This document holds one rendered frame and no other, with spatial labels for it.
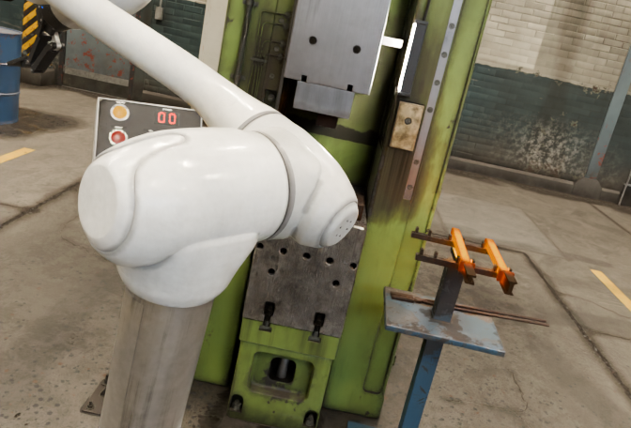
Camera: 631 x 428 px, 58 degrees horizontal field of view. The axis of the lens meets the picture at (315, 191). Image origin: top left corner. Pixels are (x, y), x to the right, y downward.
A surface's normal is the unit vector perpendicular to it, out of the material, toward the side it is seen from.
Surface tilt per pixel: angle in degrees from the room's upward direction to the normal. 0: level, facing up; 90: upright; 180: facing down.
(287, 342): 90
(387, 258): 90
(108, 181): 88
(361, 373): 90
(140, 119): 60
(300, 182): 66
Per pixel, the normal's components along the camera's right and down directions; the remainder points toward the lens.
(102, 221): -0.64, -0.02
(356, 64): -0.07, 0.27
